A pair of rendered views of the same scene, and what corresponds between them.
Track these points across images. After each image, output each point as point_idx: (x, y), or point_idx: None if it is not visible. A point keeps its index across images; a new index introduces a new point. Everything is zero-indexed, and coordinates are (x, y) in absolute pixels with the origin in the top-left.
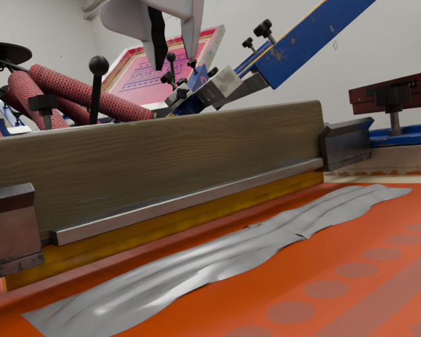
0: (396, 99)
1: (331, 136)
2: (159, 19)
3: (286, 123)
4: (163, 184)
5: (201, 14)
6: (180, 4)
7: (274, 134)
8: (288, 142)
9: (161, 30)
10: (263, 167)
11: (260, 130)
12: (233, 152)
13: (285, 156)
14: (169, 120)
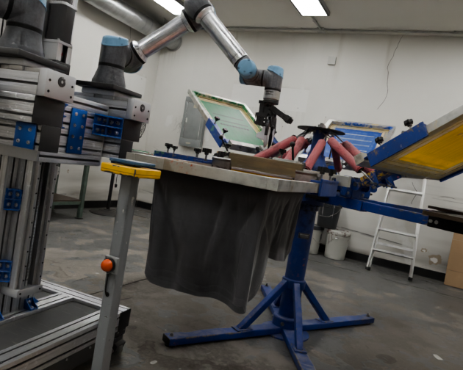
0: (317, 169)
1: (298, 173)
2: (270, 138)
3: (286, 166)
4: (251, 167)
5: (265, 139)
6: (262, 137)
7: (281, 167)
8: (285, 170)
9: (270, 140)
10: (275, 173)
11: (278, 165)
12: (268, 167)
13: (283, 173)
14: (256, 157)
